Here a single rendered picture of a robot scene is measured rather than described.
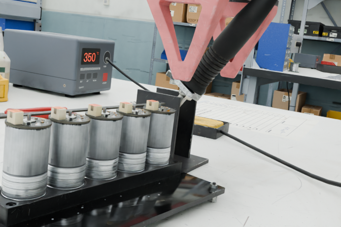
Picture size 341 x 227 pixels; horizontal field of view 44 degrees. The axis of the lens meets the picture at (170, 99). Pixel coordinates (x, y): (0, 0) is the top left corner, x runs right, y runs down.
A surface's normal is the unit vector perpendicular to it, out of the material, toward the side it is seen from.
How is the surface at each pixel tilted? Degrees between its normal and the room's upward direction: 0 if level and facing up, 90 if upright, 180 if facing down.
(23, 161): 90
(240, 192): 0
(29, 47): 90
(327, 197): 0
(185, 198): 0
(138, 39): 90
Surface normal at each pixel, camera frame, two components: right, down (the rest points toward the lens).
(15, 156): -0.20, 0.13
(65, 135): 0.06, 0.16
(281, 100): -0.45, 0.10
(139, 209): 0.12, -0.98
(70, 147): 0.31, 0.18
